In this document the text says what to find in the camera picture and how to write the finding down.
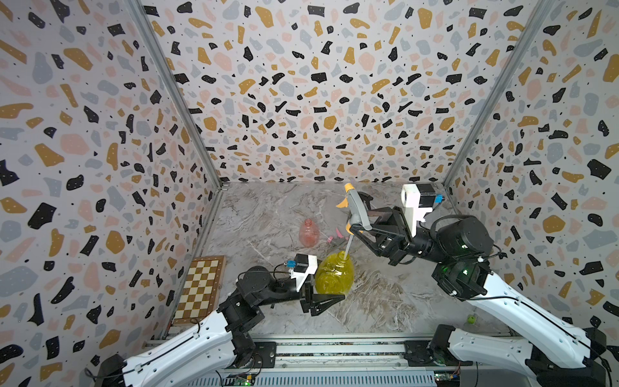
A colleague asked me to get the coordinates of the aluminium corner post left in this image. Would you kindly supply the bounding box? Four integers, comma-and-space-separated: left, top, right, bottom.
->
127, 1, 223, 190

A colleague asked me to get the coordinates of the orange grey spray nozzle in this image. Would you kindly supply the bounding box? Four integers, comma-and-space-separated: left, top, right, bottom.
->
337, 183, 372, 257

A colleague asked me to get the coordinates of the yellow spray bottle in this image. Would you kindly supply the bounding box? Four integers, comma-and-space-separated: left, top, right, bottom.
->
315, 251, 355, 295

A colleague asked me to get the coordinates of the smoky grey spray bottle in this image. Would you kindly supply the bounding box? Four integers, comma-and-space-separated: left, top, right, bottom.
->
359, 192, 373, 211

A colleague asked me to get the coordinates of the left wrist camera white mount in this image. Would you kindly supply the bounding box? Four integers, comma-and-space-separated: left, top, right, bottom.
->
285, 253, 319, 292

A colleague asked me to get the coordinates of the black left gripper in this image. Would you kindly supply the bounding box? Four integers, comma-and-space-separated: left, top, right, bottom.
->
255, 260, 343, 319

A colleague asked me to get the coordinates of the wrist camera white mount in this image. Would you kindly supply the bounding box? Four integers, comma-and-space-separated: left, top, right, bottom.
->
401, 183, 444, 237
285, 253, 319, 292

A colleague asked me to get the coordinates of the aluminium corner post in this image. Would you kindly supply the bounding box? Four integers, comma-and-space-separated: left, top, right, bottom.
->
443, 0, 554, 188
127, 1, 223, 190

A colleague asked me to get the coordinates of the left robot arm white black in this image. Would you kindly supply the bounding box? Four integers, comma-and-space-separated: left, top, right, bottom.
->
85, 266, 345, 386

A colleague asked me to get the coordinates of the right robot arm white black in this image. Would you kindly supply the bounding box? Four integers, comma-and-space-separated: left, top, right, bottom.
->
348, 207, 613, 386

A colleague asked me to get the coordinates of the pink spray bottle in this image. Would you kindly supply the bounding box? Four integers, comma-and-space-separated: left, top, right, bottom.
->
299, 219, 320, 248

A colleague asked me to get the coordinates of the wooden chessboard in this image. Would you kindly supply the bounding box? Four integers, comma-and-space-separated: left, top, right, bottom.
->
172, 256, 226, 326

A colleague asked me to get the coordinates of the pink spray nozzle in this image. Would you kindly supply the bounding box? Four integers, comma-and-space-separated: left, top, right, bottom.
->
327, 228, 349, 243

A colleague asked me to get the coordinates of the aluminium corner post right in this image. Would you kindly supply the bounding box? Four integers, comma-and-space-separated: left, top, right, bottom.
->
443, 0, 554, 188

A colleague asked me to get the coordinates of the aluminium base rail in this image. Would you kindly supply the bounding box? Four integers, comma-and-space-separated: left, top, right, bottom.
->
188, 333, 537, 386

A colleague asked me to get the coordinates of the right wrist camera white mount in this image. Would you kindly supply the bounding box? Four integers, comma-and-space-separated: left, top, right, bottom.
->
401, 183, 444, 237

